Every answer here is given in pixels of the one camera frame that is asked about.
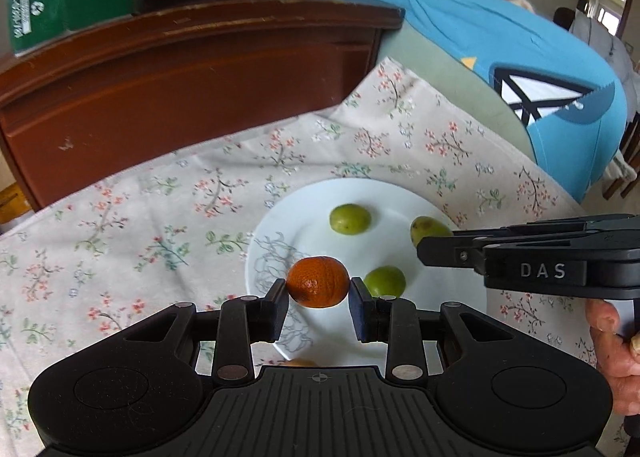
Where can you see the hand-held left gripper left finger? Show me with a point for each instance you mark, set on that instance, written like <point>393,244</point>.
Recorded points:
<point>279,298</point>

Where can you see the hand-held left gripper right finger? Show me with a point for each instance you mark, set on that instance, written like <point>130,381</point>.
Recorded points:
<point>357,308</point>

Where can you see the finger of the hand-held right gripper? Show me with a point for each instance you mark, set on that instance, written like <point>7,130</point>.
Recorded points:
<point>447,252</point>
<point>575,222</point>

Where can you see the green plum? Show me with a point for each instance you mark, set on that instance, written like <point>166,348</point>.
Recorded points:
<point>426,228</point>
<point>384,281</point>
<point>350,220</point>

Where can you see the orange mandarin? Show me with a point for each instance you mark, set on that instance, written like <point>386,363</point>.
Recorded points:
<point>299,363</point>
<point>318,282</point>

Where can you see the white plate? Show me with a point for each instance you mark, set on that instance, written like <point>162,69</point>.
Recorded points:
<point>310,217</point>

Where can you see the person's right hand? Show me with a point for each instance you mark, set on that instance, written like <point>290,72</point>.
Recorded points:
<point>617,367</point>

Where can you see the wooden chair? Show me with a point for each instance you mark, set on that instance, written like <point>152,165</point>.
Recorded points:
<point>627,147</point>

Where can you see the floral tablecloth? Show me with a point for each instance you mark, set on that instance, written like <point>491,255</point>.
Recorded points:
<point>150,217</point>

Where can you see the white cloth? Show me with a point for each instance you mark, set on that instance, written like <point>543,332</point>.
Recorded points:
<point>600,44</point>

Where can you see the window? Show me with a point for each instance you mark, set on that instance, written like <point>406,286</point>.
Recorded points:
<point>612,4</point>

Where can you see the brown wooden cabinet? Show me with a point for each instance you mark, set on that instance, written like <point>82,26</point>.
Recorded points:
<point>200,87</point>

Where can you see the blue printed cloth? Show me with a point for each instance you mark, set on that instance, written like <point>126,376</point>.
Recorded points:
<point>450,12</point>

